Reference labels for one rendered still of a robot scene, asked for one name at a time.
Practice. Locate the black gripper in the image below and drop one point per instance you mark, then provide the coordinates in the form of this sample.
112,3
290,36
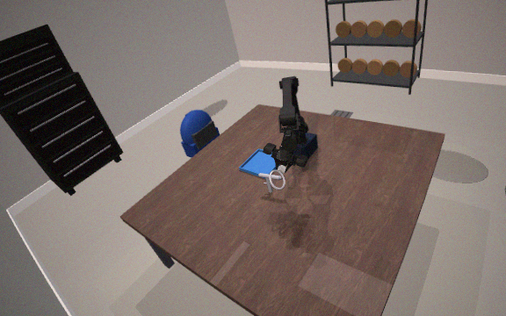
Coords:
299,160

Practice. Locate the blue tray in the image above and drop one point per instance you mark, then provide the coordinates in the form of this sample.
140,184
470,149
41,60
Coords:
259,162

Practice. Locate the grey rounded cylinder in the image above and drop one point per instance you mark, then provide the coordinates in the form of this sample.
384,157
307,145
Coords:
266,176

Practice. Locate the silver metal hoop with square tab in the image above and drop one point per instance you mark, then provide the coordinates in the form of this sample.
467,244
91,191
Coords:
281,170

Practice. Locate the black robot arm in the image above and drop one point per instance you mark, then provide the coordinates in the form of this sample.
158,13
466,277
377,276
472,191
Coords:
296,127

